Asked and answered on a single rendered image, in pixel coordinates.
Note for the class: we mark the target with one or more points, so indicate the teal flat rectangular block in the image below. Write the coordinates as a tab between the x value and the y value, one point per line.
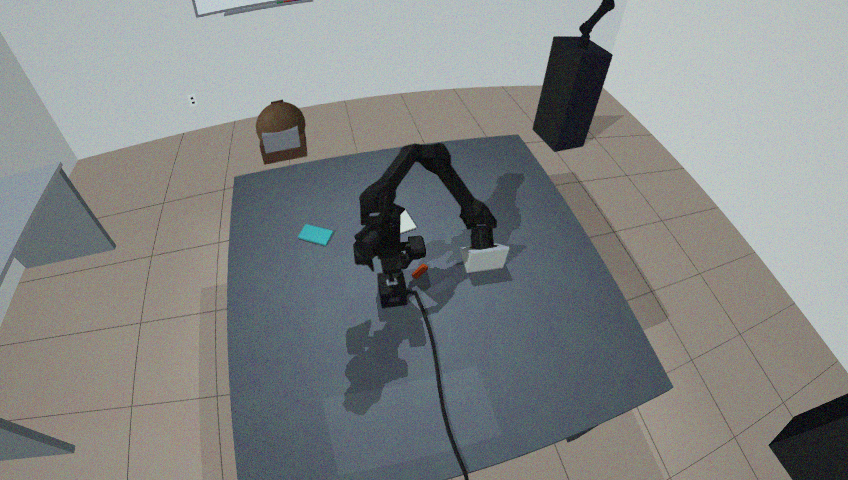
315	234

